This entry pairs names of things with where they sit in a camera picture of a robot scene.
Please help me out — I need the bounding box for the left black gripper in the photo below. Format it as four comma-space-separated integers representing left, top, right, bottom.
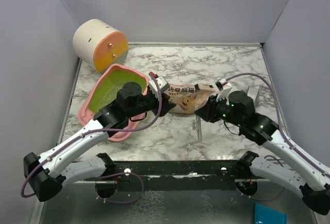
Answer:
127, 89, 177, 119

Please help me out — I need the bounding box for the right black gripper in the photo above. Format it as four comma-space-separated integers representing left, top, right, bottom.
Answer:
195, 93, 243, 127

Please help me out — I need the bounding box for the beige cat litter bag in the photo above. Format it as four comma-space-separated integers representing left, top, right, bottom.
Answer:
165, 84, 218, 114

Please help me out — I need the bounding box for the clear bag sealing clip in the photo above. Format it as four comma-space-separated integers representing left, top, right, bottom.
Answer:
192, 116, 203, 141

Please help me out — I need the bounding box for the metal litter scoop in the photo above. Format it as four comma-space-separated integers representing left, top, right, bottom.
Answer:
247, 87, 260, 108

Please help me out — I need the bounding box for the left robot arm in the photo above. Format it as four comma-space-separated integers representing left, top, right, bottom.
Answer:
21, 77, 175, 202

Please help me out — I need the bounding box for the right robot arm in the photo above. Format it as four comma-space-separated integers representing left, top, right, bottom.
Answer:
194, 91, 329, 215

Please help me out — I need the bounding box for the pink litter box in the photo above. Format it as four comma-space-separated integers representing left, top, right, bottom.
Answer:
77, 63, 150, 142

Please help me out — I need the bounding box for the cream orange cylindrical container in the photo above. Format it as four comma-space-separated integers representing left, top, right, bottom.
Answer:
73, 19, 128, 73

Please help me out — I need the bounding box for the blue plastic object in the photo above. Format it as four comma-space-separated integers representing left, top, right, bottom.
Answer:
254, 203, 287, 224

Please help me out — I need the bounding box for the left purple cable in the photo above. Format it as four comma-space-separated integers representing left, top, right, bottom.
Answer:
21, 72, 163, 204

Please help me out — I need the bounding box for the purple cable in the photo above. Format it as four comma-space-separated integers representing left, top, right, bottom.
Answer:
21, 72, 163, 204
216, 73, 330, 203

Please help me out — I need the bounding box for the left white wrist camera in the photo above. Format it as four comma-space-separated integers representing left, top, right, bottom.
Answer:
148, 76, 170, 99

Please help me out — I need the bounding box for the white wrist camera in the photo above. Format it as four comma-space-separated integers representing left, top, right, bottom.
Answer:
216, 79, 232, 102
148, 76, 170, 99

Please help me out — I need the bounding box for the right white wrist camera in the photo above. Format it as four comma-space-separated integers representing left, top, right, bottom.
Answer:
216, 79, 232, 102

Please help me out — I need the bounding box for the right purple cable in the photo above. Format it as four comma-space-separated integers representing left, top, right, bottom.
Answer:
216, 73, 330, 203

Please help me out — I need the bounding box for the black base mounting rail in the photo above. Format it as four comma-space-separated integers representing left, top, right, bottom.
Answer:
87, 160, 254, 191

